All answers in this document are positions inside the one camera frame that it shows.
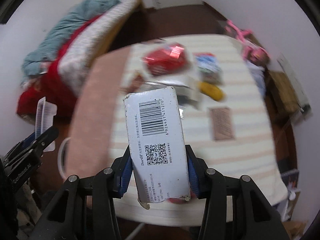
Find cardboard box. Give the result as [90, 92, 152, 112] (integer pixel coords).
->
[265, 70, 300, 120]

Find yellow packet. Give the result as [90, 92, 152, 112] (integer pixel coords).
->
[199, 81, 224, 102]

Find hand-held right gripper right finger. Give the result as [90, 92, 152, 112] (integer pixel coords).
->
[185, 144, 285, 240]

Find red foil packet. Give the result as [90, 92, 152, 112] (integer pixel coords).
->
[142, 42, 193, 77]

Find brown suede table cloth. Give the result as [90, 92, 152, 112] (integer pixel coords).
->
[70, 47, 133, 188]

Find blue white snack packet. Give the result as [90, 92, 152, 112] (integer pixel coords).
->
[195, 52, 223, 84]

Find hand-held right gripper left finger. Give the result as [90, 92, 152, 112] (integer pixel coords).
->
[35, 147, 133, 240]

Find clear plastic wrapper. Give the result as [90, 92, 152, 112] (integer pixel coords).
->
[140, 76, 203, 110]

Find teal duvet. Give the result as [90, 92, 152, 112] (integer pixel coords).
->
[22, 0, 137, 78]

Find checked bed mattress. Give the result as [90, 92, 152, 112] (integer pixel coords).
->
[57, 0, 138, 80]

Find wooden bed frame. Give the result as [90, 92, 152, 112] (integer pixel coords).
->
[99, 0, 145, 55]

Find pale blue plastic bag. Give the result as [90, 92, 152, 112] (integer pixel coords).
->
[246, 60, 267, 98]

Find printed paper bag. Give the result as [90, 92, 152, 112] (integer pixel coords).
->
[280, 170, 300, 220]

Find white metal trash bin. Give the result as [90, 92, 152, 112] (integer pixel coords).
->
[57, 137, 73, 180]

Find pink toy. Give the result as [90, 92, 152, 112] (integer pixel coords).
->
[225, 20, 270, 63]

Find red blanket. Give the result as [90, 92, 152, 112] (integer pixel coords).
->
[16, 15, 105, 119]

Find cream striped tablecloth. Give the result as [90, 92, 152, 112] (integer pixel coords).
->
[110, 34, 289, 224]

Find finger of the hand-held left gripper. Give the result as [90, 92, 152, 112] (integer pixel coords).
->
[6, 132, 38, 157]
[30, 126, 60, 155]

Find white toothpaste box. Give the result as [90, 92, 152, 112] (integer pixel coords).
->
[123, 86, 192, 210]

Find brown paper card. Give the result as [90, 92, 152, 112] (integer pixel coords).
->
[209, 107, 237, 142]

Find black fleece pants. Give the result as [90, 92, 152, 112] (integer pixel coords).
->
[0, 195, 18, 240]

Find clear plastic tray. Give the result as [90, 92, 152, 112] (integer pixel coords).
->
[34, 97, 57, 153]

